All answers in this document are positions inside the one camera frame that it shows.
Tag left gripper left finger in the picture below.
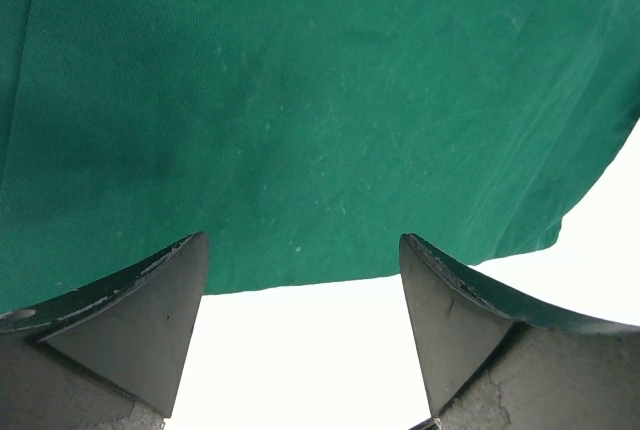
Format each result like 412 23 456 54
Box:
1 232 209 430

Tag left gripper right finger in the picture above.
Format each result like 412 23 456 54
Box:
399 234 639 429

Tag green surgical cloth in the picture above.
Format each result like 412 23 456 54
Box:
1 0 639 312

